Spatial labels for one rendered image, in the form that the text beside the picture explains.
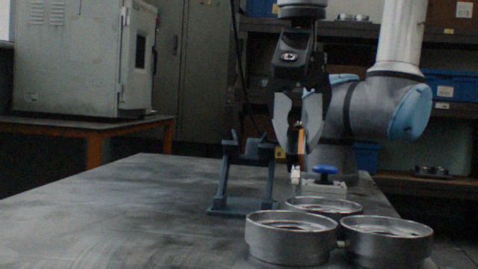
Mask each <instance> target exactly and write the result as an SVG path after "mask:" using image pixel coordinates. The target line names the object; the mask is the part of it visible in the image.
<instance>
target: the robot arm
mask: <svg viewBox="0 0 478 269"><path fill-rule="evenodd" d="M427 5H428V0H384V6H383V12H382V21H381V27H380V33H379V43H378V49H377V55H376V63H375V65H374V66H372V67H371V68H370V69H369V70H368V71H367V77H366V81H360V80H359V77H358V76H357V75H350V74H342V75H330V72H327V71H326V53H324V52H320V51H316V45H317V20H324V19H326V9H324V8H325V7H327V6H329V0H278V4H277V6H278V7H280V8H281V9H278V19H281V20H288V21H291V26H290V27H283V29H282V33H281V35H280V38H279V41H278V44H277V47H276V50H275V54H274V56H273V60H272V70H269V72H268V74H269V76H268V80H267V84H266V89H265V96H266V101H267V106H268V110H269V113H270V116H271V118H272V121H273V125H274V129H275V132H276V136H277V138H278V141H279V143H280V145H281V148H282V149H283V151H284V152H285V153H286V149H287V140H288V129H290V127H291V123H290V120H288V115H290V112H291V111H292V109H293V104H294V101H293V100H292V98H291V97H289V96H288V95H286V92H291V91H292V88H293V87H304V91H303V96H302V117H301V122H302V123H303V125H304V130H305V136H306V141H305V142H306V152H307V161H306V166H307V173H304V172H300V174H299V182H300V183H302V179H320V173H315V172H313V171H312V168H313V166H315V164H330V166H333V167H336V168H337V170H338V172H337V173H336V174H329V177H328V180H332V181H337V182H339V181H342V182H344V184H345V186H347V188H349V187H355V186H358V185H359V171H358V168H357V163H356V157H355V154H354V151H353V144H354V137H367V138H374V139H381V140H389V141H393V142H394V141H413V140H415V139H417V138H418V137H419V136H420V135H421V133H422V132H423V130H425V128H426V125H427V123H428V121H429V116H430V113H431V110H432V91H431V89H430V86H429V85H427V84H424V83H425V81H424V76H423V75H422V73H421V72H420V71H419V69H418V66H419V60H420V49H421V43H422V38H423V27H424V22H425V16H426V11H427ZM284 88H286V91H284Z"/></svg>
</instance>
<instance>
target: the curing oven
mask: <svg viewBox="0 0 478 269"><path fill-rule="evenodd" d="M157 24H158V9H157V8H156V7H154V6H152V5H150V4H147V3H145V2H144V1H141V0H17V6H16V26H15V46H14V67H13V106H12V110H13V111H22V117H29V111H30V112H42V113H52V114H72V115H83V116H94V117H108V123H115V118H117V117H130V116H137V115H139V117H137V118H138V119H140V120H144V119H145V117H144V115H147V114H152V94H153V80H154V75H156V67H157V66H158V50H156V48H155V39H156V28H158V26H156V25H157Z"/></svg>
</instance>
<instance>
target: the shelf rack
mask: <svg viewBox="0 0 478 269"><path fill-rule="evenodd" d="M234 2H235V16H236V23H237V29H238V35H239V31H251V38H255V39H268V40H279V38H280V35H281V33H282V29H283V27H290V26H291V21H288V20H281V19H276V18H261V17H246V16H240V15H241V14H243V10H242V8H241V7H240V0H234ZM380 27H381V24H378V23H363V22H335V21H320V20H317V42H319V43H343V44H357V45H372V46H378V43H379V33H380ZM421 48H428V49H442V50H458V51H473V52H478V29H465V28H451V27H436V26H424V27H423V38H422V43H421ZM236 60H237V53H236V47H235V36H234V29H233V22H232V17H231V21H230V33H229V56H228V68H227V80H226V103H225V116H224V128H223V139H224V140H231V139H232V119H233V106H235V102H245V99H244V96H243V89H242V88H236V87H235V82H236V80H237V77H238V74H237V73H236V75H235V72H236ZM246 92H247V96H248V100H249V103H257V104H267V101H266V96H265V90H259V89H247V88H246ZM286 95H288V96H289V97H291V98H292V100H293V101H294V104H293V106H300V107H302V96H303V93H294V92H286ZM430 116H434V117H457V118H469V119H474V121H475V128H474V143H473V152H472V160H471V174H468V176H457V175H451V176H452V177H453V178H452V179H450V180H441V179H425V178H415V177H414V176H415V175H412V172H409V171H399V170H380V169H376V174H373V176H371V178H372V179H373V180H374V181H375V183H376V185H377V187H378V188H379V189H380V190H381V192H382V193H388V194H407V195H416V196H426V197H444V198H455V199H464V200H468V208H467V216H465V232H464V233H463V234H464V235H465V236H466V237H473V238H475V236H474V235H473V233H474V223H475V224H476V225H477V226H478V219H476V218H475V210H476V201H477V200H478V103H477V104H468V103H456V102H433V101H432V110H431V113H430Z"/></svg>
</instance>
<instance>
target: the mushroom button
mask: <svg viewBox="0 0 478 269"><path fill-rule="evenodd" d="M312 171H313V172H315V173H320V180H321V181H325V182H327V181H328V177H329V174H336V173H337V172H338V170H337V168H336V167H333V166H330V164H315V166H313V168H312Z"/></svg>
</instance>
